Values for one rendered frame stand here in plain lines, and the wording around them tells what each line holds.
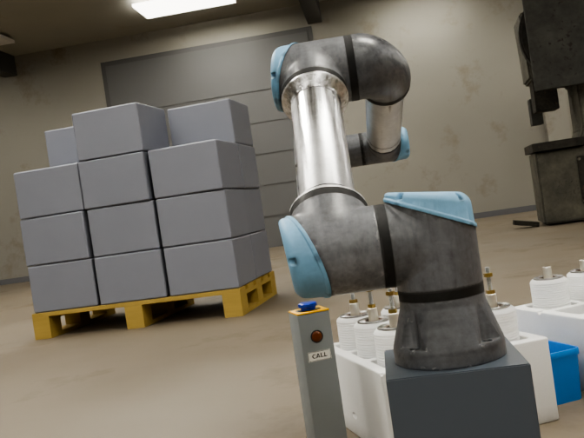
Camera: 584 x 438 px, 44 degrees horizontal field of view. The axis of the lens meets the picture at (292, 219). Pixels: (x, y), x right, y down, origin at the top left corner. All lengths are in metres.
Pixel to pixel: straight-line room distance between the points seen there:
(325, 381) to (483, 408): 0.63
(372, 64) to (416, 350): 0.52
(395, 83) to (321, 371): 0.61
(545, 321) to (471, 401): 1.01
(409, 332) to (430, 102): 9.54
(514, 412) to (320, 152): 0.45
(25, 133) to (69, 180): 7.45
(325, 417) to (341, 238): 0.67
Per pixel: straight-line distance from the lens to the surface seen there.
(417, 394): 0.95
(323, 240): 0.95
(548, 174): 7.29
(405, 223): 0.96
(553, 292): 1.99
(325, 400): 1.55
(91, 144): 4.15
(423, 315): 0.97
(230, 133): 4.29
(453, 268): 0.96
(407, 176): 10.38
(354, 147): 1.64
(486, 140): 10.50
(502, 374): 0.96
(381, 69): 1.28
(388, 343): 1.53
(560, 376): 1.80
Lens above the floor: 0.53
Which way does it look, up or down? 1 degrees down
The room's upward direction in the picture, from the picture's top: 8 degrees counter-clockwise
